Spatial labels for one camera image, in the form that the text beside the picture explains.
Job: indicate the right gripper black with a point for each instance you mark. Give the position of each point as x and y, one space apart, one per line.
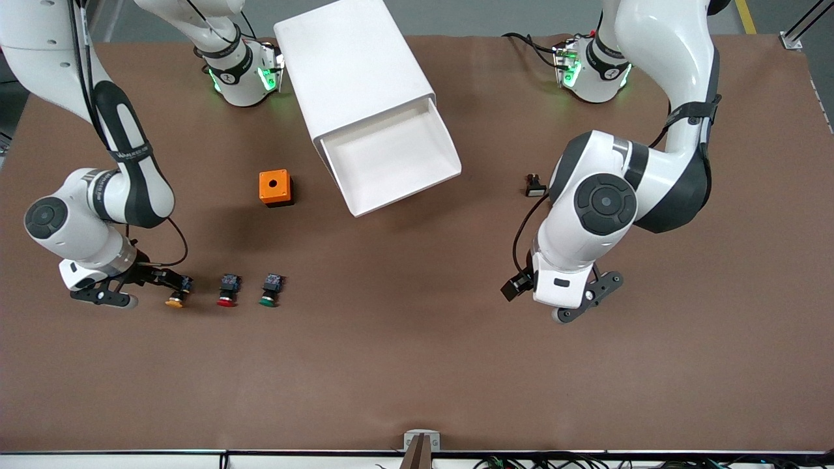
144 274

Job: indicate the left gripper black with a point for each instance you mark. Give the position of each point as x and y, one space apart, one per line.
518 284

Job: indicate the yellow push button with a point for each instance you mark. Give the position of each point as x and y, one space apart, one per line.
174 301

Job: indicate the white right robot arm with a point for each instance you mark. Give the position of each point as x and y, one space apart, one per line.
130 189

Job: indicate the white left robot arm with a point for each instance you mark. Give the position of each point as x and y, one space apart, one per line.
651 182

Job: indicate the red push button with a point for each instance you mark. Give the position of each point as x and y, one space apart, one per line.
228 284

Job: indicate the green push button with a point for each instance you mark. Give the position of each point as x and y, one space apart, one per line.
271 284

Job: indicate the brown table mat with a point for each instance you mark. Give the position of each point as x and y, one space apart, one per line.
417 358

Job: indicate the brown support bar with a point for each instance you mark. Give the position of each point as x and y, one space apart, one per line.
420 456

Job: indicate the black white-faced switch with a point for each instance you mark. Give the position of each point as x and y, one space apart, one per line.
535 189

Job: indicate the orange button enclosure box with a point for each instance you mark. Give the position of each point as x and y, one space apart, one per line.
266 192

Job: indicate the white table edge rail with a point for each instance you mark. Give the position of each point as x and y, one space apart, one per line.
130 461

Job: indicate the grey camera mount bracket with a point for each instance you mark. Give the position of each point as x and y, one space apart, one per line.
409 443

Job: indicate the aluminium frame profile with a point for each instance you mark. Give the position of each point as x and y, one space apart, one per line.
791 40

